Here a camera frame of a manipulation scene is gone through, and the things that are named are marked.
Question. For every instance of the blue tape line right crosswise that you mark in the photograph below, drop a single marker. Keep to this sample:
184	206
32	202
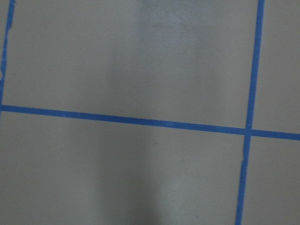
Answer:
153	123

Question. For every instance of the blue tape line right side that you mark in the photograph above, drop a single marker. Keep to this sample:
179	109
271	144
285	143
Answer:
250	112

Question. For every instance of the blue tape line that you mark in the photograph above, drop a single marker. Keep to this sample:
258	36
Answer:
250	112
10	15

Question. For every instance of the blue tape line far right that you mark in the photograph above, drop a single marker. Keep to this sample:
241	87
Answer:
10	15

